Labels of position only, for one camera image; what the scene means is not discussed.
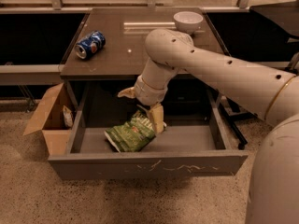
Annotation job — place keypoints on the grey cabinet counter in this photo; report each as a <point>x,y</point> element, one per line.
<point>124,47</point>

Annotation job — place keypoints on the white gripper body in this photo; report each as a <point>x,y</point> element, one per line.
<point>149,94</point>

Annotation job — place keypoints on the grey open drawer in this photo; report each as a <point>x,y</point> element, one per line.
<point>194,142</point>

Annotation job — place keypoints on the green jalapeno chip bag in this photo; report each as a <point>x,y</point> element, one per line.
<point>132,135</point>

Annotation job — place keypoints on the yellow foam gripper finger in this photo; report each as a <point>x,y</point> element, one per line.
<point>128,92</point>
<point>156,117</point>

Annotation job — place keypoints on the white ceramic bowl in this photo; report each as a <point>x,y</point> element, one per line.
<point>187,22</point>

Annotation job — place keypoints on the brown cardboard box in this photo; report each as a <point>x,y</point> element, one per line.
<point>49,119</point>

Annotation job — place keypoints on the white snack packet in box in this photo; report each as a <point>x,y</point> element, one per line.
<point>68,117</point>

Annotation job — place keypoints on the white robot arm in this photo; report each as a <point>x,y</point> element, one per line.
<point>268,93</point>

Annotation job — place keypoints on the blue crushed soda can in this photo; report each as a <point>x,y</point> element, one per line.
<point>90,44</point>

